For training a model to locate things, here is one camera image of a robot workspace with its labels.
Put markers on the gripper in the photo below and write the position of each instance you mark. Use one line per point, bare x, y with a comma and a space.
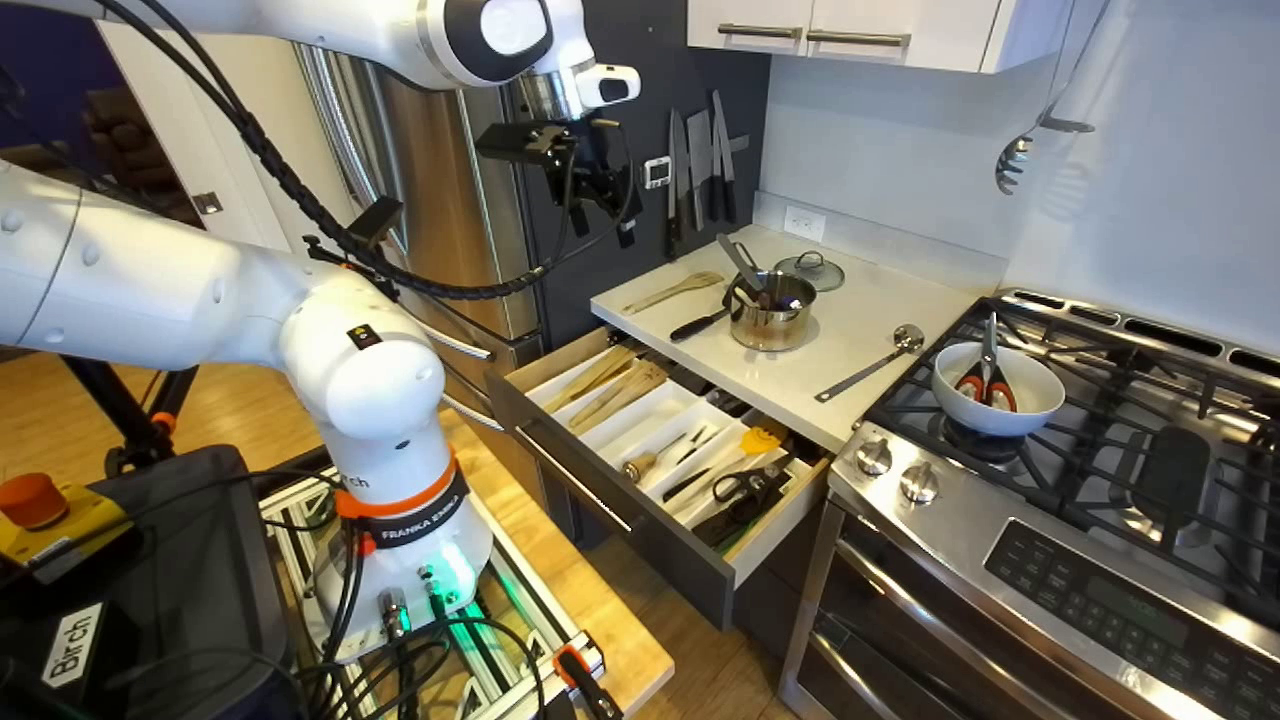
603, 165

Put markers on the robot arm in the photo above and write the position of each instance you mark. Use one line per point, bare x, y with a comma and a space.
150, 290

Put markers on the light wooden spoon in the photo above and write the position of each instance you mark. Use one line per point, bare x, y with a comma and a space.
680, 288

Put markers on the long wooden spoon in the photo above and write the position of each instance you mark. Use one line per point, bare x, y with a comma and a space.
590, 380

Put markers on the silver pot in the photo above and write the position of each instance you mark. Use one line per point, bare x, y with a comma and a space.
770, 325

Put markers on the white drawer organizer tray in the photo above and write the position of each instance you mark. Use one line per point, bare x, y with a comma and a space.
655, 415

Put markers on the glass pot lid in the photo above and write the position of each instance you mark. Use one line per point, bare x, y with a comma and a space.
808, 271

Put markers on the drawer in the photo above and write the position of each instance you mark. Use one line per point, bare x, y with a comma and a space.
640, 530

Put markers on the hanging slotted spoon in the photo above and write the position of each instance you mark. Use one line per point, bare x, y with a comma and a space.
1013, 165

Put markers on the small white timer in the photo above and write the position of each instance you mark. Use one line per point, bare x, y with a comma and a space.
657, 172

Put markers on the narrow kitchen knife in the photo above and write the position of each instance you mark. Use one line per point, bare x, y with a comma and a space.
673, 180

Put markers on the cleaver knife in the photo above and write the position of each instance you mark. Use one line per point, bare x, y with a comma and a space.
698, 160

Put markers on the grey spatula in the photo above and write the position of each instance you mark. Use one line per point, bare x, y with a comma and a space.
738, 255

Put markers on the stainless steel fridge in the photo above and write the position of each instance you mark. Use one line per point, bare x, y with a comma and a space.
450, 220

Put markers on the magnetic knife strip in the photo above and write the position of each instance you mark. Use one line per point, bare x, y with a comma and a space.
742, 143

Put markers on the wooden spatula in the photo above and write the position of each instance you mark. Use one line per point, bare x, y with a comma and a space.
625, 395

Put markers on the silver kitchen tool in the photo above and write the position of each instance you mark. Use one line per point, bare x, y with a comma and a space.
645, 462

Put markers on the yellow spatula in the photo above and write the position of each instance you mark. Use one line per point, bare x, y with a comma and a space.
755, 440

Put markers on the black scissors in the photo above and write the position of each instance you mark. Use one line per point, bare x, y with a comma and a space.
745, 485

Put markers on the metal ladle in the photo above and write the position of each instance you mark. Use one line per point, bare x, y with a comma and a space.
868, 368

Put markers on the black tongs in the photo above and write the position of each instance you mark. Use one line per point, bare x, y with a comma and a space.
740, 515

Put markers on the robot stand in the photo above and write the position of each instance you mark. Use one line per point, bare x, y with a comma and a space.
560, 560

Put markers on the stove knob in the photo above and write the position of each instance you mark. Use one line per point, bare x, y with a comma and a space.
873, 457
919, 483

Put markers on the white bowl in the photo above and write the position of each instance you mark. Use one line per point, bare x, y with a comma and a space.
990, 415

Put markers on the round burner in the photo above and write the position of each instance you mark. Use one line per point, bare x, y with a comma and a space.
985, 445

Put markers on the orange and black clamp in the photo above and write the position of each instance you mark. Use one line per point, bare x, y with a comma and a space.
585, 685

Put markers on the oven door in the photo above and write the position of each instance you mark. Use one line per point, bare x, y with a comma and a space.
900, 650

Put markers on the stove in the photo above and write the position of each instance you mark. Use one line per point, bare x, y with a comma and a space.
1050, 560

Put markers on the black control box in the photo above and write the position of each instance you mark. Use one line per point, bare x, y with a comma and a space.
170, 600

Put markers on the oval burner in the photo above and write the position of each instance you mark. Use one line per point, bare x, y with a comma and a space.
1172, 470

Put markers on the yellow emergency stop box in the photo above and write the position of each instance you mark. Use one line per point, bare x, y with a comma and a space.
60, 525

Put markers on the wall socket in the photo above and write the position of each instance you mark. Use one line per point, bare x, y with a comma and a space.
805, 223

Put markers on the white wall cabinet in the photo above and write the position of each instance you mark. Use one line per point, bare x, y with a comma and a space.
900, 25

